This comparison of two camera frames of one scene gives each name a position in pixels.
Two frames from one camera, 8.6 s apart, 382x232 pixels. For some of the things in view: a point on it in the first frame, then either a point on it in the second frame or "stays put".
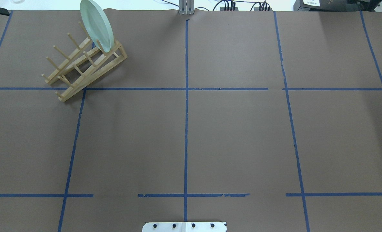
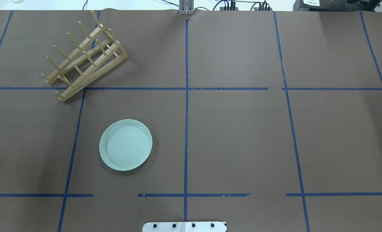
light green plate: (98, 24) → (125, 144)
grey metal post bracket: (186, 7) stays put
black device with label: (336, 5) stays put
